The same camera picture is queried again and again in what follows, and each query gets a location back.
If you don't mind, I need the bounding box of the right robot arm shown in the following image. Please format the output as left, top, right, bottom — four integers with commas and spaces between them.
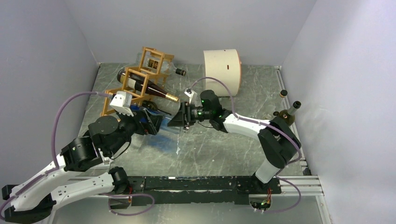
167, 90, 301, 193

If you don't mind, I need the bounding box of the wooden wine rack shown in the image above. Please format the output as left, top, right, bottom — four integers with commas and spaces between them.
105, 47, 179, 106

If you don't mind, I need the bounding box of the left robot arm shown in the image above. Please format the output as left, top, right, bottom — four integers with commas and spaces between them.
0, 108, 164, 224

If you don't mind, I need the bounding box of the blue square glass bottle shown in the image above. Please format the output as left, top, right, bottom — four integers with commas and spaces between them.
130, 105, 182, 134

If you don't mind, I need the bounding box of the clear glass bottle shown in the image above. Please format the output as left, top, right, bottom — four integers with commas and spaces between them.
280, 90, 288, 98

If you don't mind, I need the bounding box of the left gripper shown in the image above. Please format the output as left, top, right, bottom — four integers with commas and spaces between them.
108, 105, 166, 155

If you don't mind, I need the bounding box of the aluminium rail frame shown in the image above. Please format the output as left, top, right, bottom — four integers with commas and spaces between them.
54, 65, 330, 224

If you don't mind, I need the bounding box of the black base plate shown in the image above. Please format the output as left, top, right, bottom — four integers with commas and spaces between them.
126, 176, 281, 206

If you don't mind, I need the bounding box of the dark green wine bottle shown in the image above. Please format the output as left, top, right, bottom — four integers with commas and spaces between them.
273, 101, 302, 126

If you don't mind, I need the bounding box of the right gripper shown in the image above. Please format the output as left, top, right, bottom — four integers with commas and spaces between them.
168, 101, 212, 126

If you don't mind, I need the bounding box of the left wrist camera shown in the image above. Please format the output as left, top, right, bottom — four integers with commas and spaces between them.
109, 91, 134, 117

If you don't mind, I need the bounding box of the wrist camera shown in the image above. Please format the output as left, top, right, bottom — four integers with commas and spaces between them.
184, 88, 198, 104
109, 91, 134, 117

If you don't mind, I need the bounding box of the dark bottle gold cap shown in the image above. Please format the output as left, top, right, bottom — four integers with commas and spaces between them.
117, 70, 179, 102

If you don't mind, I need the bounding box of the beige cylindrical box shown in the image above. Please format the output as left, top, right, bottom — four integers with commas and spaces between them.
203, 49, 241, 97

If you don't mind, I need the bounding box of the dark bottle black cap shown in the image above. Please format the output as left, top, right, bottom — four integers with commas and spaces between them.
142, 100, 170, 115

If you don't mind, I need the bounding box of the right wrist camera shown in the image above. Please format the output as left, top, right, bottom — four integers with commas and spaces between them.
184, 88, 198, 104

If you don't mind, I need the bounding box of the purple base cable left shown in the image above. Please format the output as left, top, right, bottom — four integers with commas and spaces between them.
105, 193, 156, 217

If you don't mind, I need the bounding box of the white paper card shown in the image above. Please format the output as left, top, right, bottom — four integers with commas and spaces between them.
102, 157, 113, 166

